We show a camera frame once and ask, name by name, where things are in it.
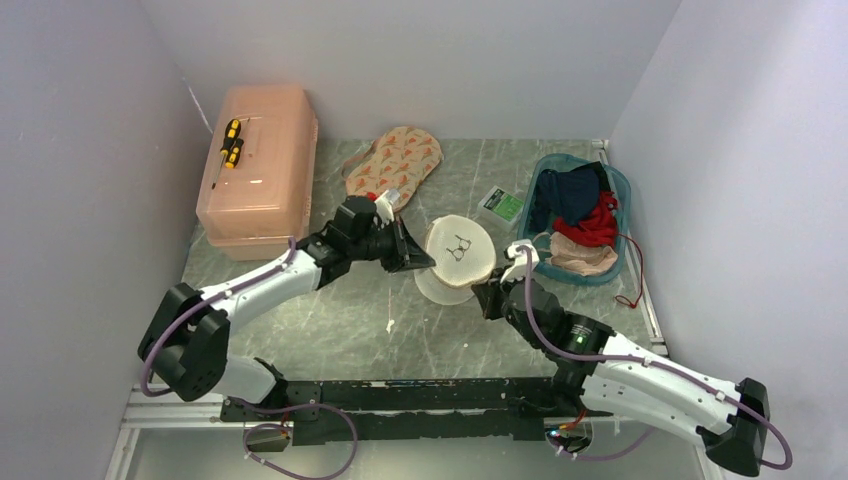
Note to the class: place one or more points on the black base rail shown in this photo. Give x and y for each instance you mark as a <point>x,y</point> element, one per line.
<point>320,412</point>

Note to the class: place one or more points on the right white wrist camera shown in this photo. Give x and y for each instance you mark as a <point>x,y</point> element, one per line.
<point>522,260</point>

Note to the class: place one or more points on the red cloth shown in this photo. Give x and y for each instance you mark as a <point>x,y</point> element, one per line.
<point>598,229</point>

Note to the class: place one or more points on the green white small box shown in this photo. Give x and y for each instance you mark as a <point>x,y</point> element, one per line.
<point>500,208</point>

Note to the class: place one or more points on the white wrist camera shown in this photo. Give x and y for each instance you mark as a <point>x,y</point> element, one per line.
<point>386,204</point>
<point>522,260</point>

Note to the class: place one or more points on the patterned beige oven mitt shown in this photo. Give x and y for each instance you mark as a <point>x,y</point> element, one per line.
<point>401,159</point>

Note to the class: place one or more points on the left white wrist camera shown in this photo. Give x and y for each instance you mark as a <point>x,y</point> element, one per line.
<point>386,204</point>

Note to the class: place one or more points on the beige pink cloth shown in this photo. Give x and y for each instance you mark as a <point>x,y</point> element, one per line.
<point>579,259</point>

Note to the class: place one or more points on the yellow black screwdriver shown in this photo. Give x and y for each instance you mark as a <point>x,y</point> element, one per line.
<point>230,154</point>
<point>231,134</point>

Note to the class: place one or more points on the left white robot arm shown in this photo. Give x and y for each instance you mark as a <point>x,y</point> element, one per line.
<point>185,349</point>

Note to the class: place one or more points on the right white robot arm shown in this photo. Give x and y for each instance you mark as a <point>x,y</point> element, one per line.
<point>602,370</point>

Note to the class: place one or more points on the pink plastic storage box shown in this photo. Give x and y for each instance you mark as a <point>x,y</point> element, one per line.
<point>266,199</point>

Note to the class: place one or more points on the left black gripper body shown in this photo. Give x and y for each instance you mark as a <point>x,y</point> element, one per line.
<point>378,244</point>

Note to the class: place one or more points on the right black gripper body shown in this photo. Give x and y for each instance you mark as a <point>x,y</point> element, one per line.
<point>496,305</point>

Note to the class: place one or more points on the white mesh laundry bag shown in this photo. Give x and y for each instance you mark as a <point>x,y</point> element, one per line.
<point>464,256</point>

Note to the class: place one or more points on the navy blue cloth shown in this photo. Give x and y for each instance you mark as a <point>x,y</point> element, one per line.
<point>569,195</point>

